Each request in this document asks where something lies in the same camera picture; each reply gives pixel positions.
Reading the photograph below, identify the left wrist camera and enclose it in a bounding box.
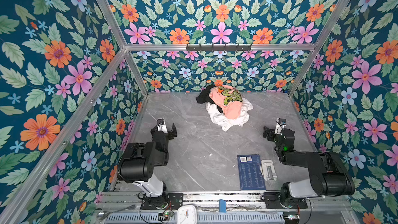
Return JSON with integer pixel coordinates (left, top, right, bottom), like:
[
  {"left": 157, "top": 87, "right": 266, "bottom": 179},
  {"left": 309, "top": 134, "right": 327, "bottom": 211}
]
[{"left": 157, "top": 118, "right": 164, "bottom": 129}]

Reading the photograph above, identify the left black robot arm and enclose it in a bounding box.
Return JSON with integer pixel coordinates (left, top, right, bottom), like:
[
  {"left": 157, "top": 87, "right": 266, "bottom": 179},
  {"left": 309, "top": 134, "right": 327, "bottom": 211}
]
[{"left": 116, "top": 119, "right": 178, "bottom": 199}]

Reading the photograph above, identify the white kitchen timer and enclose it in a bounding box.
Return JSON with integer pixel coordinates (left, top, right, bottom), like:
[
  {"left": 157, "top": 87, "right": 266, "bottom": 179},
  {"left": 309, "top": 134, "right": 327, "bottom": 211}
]
[{"left": 176, "top": 205, "right": 198, "bottom": 224}]

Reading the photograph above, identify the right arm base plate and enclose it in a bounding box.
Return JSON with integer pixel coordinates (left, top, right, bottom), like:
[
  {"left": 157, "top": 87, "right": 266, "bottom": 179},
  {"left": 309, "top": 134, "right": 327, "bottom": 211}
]
[{"left": 260, "top": 192, "right": 308, "bottom": 209}]

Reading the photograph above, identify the black hook rail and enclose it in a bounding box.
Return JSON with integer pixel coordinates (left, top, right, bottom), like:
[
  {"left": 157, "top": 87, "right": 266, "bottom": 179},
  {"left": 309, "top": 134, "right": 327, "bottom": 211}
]
[{"left": 186, "top": 44, "right": 252, "bottom": 52}]

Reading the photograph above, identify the white plastic bracket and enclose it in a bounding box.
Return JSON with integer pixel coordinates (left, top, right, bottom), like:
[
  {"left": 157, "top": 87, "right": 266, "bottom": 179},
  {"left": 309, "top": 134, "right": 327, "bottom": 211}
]
[{"left": 261, "top": 160, "right": 277, "bottom": 181}]

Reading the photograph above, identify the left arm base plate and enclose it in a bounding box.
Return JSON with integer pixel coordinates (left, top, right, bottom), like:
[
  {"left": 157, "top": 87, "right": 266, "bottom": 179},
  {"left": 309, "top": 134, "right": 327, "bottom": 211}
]
[{"left": 141, "top": 193, "right": 184, "bottom": 211}]

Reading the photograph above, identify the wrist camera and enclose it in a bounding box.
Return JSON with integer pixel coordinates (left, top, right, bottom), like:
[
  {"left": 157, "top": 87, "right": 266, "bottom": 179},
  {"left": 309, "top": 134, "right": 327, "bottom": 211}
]
[
  {"left": 276, "top": 118, "right": 286, "bottom": 134},
  {"left": 157, "top": 118, "right": 164, "bottom": 129}
]

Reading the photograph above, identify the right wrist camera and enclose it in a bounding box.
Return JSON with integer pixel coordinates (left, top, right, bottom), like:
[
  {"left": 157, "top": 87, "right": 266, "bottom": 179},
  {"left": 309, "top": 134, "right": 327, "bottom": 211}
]
[{"left": 276, "top": 118, "right": 286, "bottom": 134}]

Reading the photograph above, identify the metal spoon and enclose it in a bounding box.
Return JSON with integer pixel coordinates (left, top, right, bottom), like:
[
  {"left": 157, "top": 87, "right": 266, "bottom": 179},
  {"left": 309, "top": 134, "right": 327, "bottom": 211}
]
[{"left": 95, "top": 204, "right": 136, "bottom": 221}]

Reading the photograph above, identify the pink printed shirt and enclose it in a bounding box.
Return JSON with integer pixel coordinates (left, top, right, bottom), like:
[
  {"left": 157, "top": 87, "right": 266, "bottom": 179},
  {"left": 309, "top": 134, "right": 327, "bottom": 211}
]
[{"left": 220, "top": 86, "right": 243, "bottom": 119}]

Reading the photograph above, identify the white vented cable duct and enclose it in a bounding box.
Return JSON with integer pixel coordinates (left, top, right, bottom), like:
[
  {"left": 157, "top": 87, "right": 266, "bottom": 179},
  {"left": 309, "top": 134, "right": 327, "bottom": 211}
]
[{"left": 105, "top": 212, "right": 285, "bottom": 224}]

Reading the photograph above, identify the white cloth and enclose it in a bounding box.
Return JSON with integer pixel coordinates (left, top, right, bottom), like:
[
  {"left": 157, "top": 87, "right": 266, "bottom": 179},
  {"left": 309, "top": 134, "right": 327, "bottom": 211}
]
[{"left": 205, "top": 97, "right": 254, "bottom": 132}]

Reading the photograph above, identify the blue calibration board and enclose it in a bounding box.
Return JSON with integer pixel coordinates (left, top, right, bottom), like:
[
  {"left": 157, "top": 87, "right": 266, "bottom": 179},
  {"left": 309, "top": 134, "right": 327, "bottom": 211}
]
[{"left": 237, "top": 154, "right": 266, "bottom": 191}]

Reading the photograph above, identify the black cloth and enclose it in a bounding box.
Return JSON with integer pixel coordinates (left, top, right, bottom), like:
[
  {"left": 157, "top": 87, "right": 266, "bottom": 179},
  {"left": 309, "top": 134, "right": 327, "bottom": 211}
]
[{"left": 196, "top": 85, "right": 224, "bottom": 114}]

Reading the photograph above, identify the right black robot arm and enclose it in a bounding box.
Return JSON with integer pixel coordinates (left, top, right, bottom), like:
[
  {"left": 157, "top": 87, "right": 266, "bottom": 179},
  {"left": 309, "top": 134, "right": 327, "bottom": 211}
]
[{"left": 263, "top": 125, "right": 355, "bottom": 208}]

